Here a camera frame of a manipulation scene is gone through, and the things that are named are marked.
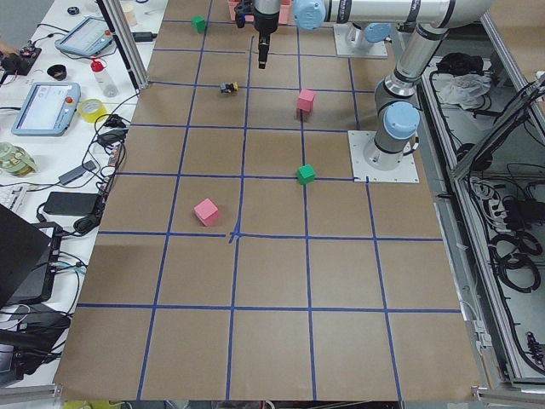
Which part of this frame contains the pink cube centre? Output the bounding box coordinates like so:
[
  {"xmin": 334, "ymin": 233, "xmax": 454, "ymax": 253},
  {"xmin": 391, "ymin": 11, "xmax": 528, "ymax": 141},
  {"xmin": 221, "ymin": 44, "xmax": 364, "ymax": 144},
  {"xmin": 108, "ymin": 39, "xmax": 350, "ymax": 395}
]
[{"xmin": 296, "ymin": 89, "xmax": 316, "ymax": 112}]

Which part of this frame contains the teach pendant far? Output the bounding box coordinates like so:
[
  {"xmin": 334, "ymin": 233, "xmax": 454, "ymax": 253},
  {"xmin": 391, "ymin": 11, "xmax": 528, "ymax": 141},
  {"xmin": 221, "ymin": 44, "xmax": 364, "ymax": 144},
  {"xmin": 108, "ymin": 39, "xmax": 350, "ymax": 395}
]
[{"xmin": 54, "ymin": 16, "xmax": 113, "ymax": 57}]

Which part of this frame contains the pink plastic bin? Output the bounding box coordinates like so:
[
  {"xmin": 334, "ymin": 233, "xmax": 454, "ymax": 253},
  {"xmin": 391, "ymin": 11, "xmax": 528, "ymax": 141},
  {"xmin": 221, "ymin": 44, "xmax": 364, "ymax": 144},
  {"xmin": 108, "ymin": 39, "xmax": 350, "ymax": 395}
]
[{"xmin": 227, "ymin": 0, "xmax": 293, "ymax": 25}]

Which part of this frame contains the black power adapter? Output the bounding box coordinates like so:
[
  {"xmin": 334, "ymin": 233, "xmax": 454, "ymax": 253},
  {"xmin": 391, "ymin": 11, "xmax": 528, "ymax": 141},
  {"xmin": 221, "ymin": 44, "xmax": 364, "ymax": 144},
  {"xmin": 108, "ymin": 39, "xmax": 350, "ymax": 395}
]
[{"xmin": 132, "ymin": 32, "xmax": 158, "ymax": 43}]

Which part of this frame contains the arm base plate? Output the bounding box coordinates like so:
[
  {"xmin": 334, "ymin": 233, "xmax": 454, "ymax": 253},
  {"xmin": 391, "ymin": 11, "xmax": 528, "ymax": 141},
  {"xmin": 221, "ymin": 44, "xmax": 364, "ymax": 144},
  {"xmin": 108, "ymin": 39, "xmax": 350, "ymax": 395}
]
[
  {"xmin": 333, "ymin": 22, "xmax": 391, "ymax": 59},
  {"xmin": 347, "ymin": 130, "xmax": 419, "ymax": 183}
]

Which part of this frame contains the green cube near base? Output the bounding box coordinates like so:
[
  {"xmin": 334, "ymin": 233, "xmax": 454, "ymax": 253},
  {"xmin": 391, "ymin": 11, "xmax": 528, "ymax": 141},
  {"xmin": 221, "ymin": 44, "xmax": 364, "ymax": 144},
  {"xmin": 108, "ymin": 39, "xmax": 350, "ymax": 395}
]
[{"xmin": 296, "ymin": 164, "xmax": 316, "ymax": 185}]

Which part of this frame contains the pink cube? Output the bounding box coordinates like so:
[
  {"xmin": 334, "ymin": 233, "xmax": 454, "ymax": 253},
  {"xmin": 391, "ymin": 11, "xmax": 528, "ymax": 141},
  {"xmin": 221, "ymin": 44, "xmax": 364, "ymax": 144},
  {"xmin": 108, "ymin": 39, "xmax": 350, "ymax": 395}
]
[
  {"xmin": 296, "ymin": 89, "xmax": 316, "ymax": 112},
  {"xmin": 193, "ymin": 199, "xmax": 220, "ymax": 227}
]

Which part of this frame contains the squeeze bottle red cap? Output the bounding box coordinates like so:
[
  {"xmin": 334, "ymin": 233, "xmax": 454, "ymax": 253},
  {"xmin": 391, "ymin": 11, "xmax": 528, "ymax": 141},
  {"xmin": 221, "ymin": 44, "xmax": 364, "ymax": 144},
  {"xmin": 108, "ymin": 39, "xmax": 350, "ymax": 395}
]
[{"xmin": 90, "ymin": 58, "xmax": 118, "ymax": 97}]

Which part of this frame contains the white plastic cup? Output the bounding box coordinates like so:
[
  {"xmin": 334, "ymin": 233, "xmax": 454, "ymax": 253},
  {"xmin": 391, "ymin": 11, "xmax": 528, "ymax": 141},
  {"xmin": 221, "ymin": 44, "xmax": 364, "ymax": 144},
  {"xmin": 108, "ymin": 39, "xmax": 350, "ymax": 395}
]
[{"xmin": 121, "ymin": 2, "xmax": 138, "ymax": 26}]

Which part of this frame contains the black bowl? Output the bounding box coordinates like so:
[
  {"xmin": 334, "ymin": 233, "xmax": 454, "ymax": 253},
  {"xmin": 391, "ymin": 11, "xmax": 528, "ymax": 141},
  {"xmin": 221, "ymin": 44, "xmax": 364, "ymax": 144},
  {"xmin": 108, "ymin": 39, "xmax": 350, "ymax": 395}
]
[{"xmin": 47, "ymin": 64, "xmax": 67, "ymax": 81}]

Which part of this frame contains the pink cube far left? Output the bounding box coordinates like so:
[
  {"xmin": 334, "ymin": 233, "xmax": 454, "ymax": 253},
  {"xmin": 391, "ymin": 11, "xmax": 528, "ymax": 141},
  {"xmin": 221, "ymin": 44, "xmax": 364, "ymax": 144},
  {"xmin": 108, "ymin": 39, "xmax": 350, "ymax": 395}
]
[{"xmin": 193, "ymin": 199, "xmax": 220, "ymax": 227}]

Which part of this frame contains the green cube near bin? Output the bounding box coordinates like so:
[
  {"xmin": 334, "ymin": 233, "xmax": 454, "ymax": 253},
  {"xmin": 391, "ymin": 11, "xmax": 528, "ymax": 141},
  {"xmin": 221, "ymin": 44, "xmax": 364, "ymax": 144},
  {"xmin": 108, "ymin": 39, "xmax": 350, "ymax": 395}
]
[{"xmin": 192, "ymin": 15, "xmax": 207, "ymax": 33}]

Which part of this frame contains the aluminium frame post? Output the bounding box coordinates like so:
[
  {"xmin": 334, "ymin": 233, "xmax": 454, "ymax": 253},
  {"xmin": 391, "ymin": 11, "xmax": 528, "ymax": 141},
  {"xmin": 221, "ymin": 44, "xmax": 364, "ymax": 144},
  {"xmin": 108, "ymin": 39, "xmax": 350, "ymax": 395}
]
[{"xmin": 96, "ymin": 0, "xmax": 149, "ymax": 91}]

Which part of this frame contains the green glass jar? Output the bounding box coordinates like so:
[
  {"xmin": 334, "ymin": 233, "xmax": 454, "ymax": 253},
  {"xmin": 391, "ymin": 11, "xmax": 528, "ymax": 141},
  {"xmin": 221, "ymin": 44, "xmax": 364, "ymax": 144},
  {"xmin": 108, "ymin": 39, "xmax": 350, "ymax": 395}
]
[{"xmin": 0, "ymin": 141, "xmax": 37, "ymax": 177}]

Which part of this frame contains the teach pendant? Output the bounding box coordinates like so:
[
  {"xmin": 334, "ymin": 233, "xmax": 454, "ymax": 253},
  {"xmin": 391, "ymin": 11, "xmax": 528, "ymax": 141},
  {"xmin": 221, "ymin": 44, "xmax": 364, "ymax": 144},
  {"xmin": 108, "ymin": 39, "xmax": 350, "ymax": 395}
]
[
  {"xmin": 54, "ymin": 16, "xmax": 113, "ymax": 57},
  {"xmin": 11, "ymin": 82, "xmax": 81, "ymax": 136}
]

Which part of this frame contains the yellow tape roll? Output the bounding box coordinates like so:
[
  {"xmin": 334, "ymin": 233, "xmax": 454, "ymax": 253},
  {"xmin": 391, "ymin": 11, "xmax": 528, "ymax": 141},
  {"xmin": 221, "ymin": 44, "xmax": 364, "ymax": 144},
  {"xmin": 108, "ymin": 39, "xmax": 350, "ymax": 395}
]
[{"xmin": 77, "ymin": 99, "xmax": 107, "ymax": 123}]

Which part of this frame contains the black laptop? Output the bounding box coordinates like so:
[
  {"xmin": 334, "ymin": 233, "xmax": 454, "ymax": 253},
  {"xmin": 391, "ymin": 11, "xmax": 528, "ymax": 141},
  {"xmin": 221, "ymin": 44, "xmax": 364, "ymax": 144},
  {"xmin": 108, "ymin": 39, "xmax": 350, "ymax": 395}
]
[{"xmin": 1, "ymin": 206, "xmax": 61, "ymax": 307}]

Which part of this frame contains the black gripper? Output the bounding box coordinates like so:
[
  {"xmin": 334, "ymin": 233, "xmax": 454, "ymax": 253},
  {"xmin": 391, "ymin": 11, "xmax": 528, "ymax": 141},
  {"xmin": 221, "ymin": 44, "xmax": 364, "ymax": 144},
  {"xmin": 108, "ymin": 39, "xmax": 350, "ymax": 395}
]
[{"xmin": 258, "ymin": 32, "xmax": 271, "ymax": 69}]

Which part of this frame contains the teach pendant near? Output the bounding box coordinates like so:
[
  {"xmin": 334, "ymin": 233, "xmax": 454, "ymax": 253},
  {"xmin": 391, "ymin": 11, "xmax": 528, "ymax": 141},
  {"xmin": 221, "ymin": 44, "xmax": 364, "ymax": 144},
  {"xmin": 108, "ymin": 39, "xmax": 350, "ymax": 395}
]
[{"xmin": 11, "ymin": 82, "xmax": 81, "ymax": 136}]

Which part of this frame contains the yellow push button switch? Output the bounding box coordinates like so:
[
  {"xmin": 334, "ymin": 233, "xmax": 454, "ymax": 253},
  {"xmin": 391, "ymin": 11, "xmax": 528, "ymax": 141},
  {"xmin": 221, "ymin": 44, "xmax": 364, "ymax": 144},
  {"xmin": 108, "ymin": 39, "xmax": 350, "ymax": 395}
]
[{"xmin": 220, "ymin": 82, "xmax": 238, "ymax": 95}]

